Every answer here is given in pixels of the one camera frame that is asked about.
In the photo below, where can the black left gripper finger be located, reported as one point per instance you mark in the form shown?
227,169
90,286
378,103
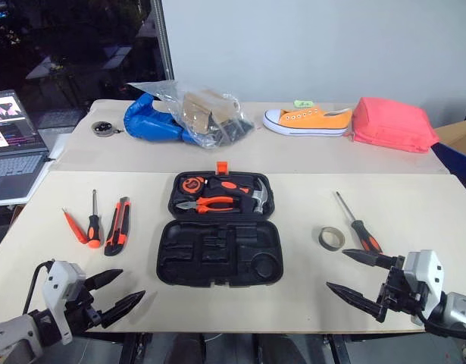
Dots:
104,278
122,307

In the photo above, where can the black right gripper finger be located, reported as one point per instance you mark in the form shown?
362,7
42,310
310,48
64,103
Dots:
373,259
354,297

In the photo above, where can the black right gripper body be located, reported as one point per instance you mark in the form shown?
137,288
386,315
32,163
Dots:
395,292

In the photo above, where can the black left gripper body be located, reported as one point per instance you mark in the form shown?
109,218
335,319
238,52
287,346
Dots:
83,307

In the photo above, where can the long black orange screwdriver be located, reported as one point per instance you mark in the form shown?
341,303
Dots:
363,231

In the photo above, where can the short black orange screwdriver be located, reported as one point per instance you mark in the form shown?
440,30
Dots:
93,231

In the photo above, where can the grey tape roll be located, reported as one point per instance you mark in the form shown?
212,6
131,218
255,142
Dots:
325,242

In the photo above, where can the orange black utility knife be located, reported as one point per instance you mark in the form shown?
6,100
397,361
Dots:
118,227

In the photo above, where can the orange test pen screwdriver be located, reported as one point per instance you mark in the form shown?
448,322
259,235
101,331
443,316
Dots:
76,229

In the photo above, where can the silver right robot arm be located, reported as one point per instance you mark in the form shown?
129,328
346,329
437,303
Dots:
460,303

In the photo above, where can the black tool case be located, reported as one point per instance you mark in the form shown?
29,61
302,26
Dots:
217,265

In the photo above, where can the dark blue chair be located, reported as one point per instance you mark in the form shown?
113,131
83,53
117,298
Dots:
456,163

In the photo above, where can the orange black tape measure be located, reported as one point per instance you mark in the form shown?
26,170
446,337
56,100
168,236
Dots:
191,185

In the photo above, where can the pink fabric bag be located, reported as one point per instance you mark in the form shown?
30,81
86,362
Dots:
391,125

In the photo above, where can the open grey laptop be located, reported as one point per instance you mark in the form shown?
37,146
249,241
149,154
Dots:
13,167

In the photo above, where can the orange canvas sneaker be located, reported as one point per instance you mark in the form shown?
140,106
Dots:
316,121

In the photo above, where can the brown cardboard box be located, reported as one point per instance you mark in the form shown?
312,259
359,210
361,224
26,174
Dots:
458,134

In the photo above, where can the blue plastic bag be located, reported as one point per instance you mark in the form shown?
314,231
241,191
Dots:
149,121

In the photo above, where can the small green sticky note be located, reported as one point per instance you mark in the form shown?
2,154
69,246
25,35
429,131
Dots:
302,103

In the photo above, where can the brown cardboard piece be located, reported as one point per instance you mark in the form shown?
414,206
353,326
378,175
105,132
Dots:
198,110

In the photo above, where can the clear plastic bag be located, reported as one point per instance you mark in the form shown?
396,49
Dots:
172,95

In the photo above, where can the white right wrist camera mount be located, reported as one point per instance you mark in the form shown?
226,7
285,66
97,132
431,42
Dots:
426,273

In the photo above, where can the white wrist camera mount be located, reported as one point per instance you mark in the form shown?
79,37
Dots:
58,280
426,273

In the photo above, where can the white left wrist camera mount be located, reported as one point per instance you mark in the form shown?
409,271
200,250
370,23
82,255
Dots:
58,280

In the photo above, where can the black table frame leg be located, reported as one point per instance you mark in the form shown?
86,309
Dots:
338,350
132,350

